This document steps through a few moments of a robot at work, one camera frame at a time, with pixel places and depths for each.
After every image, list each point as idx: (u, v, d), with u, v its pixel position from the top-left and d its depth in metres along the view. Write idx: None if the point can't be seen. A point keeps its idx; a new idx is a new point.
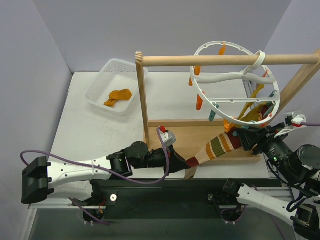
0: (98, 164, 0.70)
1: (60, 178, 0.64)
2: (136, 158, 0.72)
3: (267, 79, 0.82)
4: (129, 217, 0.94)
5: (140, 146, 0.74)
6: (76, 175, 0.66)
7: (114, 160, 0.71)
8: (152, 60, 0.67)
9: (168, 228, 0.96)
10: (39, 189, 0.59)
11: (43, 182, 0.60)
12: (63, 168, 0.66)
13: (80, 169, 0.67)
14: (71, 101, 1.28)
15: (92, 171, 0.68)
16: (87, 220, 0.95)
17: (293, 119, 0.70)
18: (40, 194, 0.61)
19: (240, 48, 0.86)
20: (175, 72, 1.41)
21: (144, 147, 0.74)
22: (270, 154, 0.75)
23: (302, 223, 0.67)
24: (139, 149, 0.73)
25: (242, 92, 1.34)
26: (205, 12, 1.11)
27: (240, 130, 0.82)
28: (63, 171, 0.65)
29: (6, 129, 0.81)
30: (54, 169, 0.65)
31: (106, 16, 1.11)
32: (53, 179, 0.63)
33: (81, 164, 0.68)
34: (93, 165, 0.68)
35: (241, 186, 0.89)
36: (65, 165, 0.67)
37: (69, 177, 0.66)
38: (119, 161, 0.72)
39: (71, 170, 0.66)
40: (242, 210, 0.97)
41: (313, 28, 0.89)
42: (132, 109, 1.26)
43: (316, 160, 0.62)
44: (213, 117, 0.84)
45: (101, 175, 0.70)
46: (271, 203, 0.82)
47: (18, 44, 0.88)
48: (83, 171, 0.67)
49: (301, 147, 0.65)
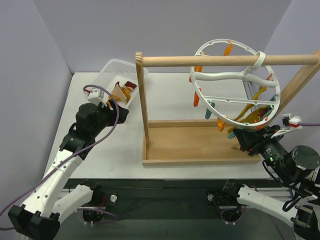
0: (61, 160, 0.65)
1: (45, 202, 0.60)
2: (92, 115, 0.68)
3: (268, 82, 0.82)
4: (128, 217, 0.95)
5: (87, 106, 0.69)
6: (53, 188, 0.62)
7: (68, 143, 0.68)
8: (152, 61, 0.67)
9: (169, 230, 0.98)
10: (38, 225, 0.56)
11: (36, 219, 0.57)
12: (38, 194, 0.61)
13: (50, 180, 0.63)
14: (71, 102, 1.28)
15: (61, 169, 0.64)
16: (87, 220, 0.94)
17: (290, 120, 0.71)
18: (45, 225, 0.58)
19: (246, 48, 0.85)
20: (175, 73, 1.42)
21: (91, 104, 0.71)
22: (267, 155, 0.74)
23: (302, 224, 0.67)
24: (88, 108, 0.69)
25: (242, 92, 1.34)
26: (205, 13, 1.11)
27: (238, 130, 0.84)
28: (40, 198, 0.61)
29: (6, 128, 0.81)
30: (32, 203, 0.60)
31: (107, 16, 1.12)
32: (41, 210, 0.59)
33: (46, 178, 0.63)
34: (57, 167, 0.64)
35: (242, 186, 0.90)
36: (36, 192, 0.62)
37: (50, 194, 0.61)
38: (71, 140, 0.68)
39: (45, 189, 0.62)
40: (242, 211, 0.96)
41: (313, 29, 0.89)
42: (132, 109, 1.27)
43: (310, 160, 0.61)
44: (208, 115, 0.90)
45: (72, 166, 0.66)
46: (271, 204, 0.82)
47: (18, 43, 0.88)
48: (55, 180, 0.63)
49: (295, 148, 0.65)
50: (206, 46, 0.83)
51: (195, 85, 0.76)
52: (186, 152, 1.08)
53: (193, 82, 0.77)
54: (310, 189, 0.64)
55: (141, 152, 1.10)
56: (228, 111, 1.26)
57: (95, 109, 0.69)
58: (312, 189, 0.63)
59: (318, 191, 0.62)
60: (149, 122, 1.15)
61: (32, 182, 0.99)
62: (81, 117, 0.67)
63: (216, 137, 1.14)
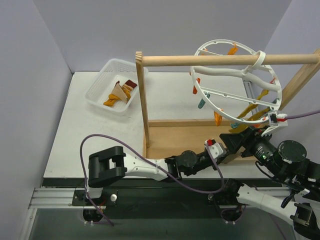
0: (160, 164, 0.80)
1: (132, 170, 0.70)
2: (186, 167, 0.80)
3: (269, 85, 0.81)
4: (129, 216, 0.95)
5: (188, 155, 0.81)
6: (144, 169, 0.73)
7: (168, 164, 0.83)
8: (152, 60, 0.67)
9: (168, 228, 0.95)
10: (117, 177, 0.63)
11: (119, 172, 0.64)
12: (135, 161, 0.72)
13: (147, 165, 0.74)
14: (71, 101, 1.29)
15: (155, 170, 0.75)
16: (87, 220, 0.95)
17: (278, 115, 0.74)
18: (112, 180, 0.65)
19: (251, 51, 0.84)
20: (175, 72, 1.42)
21: (193, 156, 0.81)
22: (259, 154, 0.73)
23: (302, 222, 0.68)
24: (188, 159, 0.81)
25: (242, 91, 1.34)
26: (205, 12, 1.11)
27: (223, 135, 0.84)
28: (135, 164, 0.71)
29: (6, 128, 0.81)
30: (128, 160, 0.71)
31: (107, 15, 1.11)
32: (128, 169, 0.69)
33: (148, 161, 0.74)
34: (156, 165, 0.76)
35: (241, 185, 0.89)
36: (135, 158, 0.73)
37: (140, 169, 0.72)
38: (172, 165, 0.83)
39: (141, 165, 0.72)
40: (242, 210, 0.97)
41: (314, 29, 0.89)
42: (132, 109, 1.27)
43: (296, 153, 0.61)
44: (202, 105, 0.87)
45: (159, 175, 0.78)
46: (270, 203, 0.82)
47: (18, 44, 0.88)
48: (150, 169, 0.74)
49: (281, 143, 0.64)
50: (210, 43, 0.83)
51: (193, 76, 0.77)
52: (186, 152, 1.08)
53: (193, 75, 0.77)
54: (302, 184, 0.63)
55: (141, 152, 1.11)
56: (228, 110, 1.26)
57: (191, 165, 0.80)
58: (305, 184, 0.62)
59: (311, 185, 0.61)
60: (149, 122, 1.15)
61: (32, 182, 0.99)
62: (183, 159, 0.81)
63: (216, 137, 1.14)
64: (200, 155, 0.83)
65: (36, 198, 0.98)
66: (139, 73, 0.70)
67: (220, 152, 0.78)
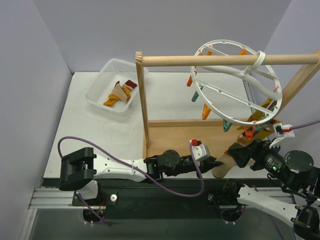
0: (137, 165, 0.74)
1: (104, 172, 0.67)
2: (167, 167, 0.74)
3: (270, 92, 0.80)
4: (129, 217, 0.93)
5: (171, 156, 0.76)
6: (118, 171, 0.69)
7: (149, 164, 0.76)
8: (152, 60, 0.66)
9: (168, 228, 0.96)
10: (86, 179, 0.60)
11: (89, 174, 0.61)
12: (107, 162, 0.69)
13: (122, 167, 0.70)
14: (71, 101, 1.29)
15: (131, 171, 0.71)
16: (87, 220, 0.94)
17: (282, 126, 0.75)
18: (81, 183, 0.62)
19: None
20: (175, 72, 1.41)
21: (176, 156, 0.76)
22: (269, 166, 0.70)
23: (303, 225, 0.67)
24: (171, 158, 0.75)
25: (242, 92, 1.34)
26: (205, 12, 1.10)
27: (231, 150, 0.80)
28: (107, 166, 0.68)
29: (6, 128, 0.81)
30: (99, 162, 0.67)
31: (106, 16, 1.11)
32: (98, 171, 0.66)
33: (122, 162, 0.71)
34: (132, 166, 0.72)
35: (242, 186, 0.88)
36: (107, 159, 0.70)
37: (112, 171, 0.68)
38: (152, 166, 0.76)
39: (114, 167, 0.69)
40: (242, 210, 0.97)
41: (314, 29, 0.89)
42: (132, 109, 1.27)
43: (303, 163, 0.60)
44: (196, 98, 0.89)
45: (136, 176, 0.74)
46: (272, 205, 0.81)
47: (17, 44, 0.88)
48: (125, 170, 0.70)
49: (287, 153, 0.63)
50: (218, 42, 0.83)
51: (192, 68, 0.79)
52: (186, 151, 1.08)
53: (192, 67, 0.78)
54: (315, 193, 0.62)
55: (141, 152, 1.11)
56: (228, 111, 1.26)
57: (173, 165, 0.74)
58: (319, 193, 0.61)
59: None
60: (149, 122, 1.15)
61: (32, 182, 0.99)
62: (165, 159, 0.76)
63: (216, 137, 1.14)
64: (184, 157, 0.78)
65: (36, 198, 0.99)
66: (140, 73, 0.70)
67: (203, 153, 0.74)
